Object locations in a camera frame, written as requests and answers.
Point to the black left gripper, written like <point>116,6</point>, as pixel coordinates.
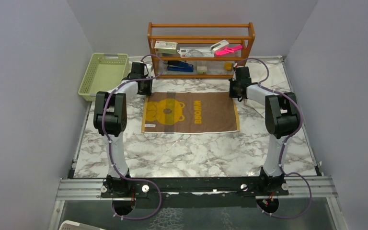
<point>148,91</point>

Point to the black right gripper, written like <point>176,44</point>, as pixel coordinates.
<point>231,94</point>

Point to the yellow brown bear towel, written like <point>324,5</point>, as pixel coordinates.
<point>190,113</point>

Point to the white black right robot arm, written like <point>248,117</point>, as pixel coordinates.
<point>282,120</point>

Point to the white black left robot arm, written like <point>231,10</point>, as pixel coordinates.
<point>110,119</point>

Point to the small yellow block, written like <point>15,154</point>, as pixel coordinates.
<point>228,66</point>

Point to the white green box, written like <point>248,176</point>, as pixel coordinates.
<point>165,47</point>

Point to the green plastic basket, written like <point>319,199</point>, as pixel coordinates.
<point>104,72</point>

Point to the blue black stapler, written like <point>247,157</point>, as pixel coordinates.
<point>180,66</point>

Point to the cream white towel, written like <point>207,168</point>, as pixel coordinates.
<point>277,79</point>

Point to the small white eraser box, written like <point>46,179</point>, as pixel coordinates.
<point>201,67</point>

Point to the white stapler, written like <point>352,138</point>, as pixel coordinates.
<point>219,46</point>

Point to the wooden shelf rack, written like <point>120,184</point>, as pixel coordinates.
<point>200,35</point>

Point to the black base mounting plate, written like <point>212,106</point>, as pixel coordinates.
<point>191,192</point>

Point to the white tray corner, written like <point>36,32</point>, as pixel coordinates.
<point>72,225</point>

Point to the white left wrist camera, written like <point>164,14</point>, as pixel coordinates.
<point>149,68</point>

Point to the aluminium rail frame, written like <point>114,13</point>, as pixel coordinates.
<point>310,205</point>

